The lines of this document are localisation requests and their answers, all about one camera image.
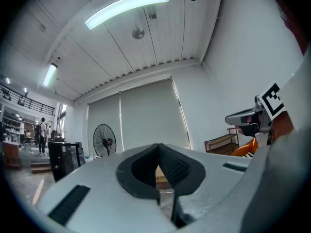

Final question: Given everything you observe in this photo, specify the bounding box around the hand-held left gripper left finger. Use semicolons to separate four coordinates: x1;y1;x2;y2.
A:
36;143;177;233

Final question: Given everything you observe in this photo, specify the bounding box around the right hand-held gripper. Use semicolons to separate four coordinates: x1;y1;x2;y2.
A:
225;81;286;147

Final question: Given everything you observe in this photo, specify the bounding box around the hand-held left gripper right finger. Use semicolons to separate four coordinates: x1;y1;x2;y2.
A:
157;143;253;228

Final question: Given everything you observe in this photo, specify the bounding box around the person's right forearm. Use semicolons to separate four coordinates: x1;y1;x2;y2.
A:
269;110;295;141

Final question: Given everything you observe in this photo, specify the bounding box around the wooden shelf rack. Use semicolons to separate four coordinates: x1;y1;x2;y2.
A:
204;127;240;156

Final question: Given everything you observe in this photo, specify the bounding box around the orange sofa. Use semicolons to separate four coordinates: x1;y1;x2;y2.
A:
230;137;259;158

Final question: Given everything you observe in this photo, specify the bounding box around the black glass-door cabinet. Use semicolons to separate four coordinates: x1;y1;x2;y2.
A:
48;141;86;183

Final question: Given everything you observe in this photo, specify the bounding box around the wooden stick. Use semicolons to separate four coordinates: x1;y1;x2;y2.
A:
32;178;45;206

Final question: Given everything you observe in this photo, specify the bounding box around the wooden step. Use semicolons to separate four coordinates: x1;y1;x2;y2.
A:
30;161;53;175

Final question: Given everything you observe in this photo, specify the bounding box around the grey roller blind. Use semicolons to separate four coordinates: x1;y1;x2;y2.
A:
120;78;193;153
87;93;121;155

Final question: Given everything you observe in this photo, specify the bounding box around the wooden low cabinet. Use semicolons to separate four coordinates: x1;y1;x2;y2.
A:
1;141;21;170

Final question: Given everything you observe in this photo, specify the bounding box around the person's red shirt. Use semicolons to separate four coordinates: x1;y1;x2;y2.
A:
267;0;311;56

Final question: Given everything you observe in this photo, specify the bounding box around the black metal railing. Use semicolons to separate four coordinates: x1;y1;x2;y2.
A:
0;83;55;117

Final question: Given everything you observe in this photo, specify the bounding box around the round ceiling fixture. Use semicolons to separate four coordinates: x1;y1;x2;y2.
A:
131;27;146;40

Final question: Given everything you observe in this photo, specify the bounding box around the long ceiling light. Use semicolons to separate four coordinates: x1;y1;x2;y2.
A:
84;0;171;31
42;62;58;87

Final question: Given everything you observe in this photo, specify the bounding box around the black pedestal fan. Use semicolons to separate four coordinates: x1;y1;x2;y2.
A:
92;123;117;158

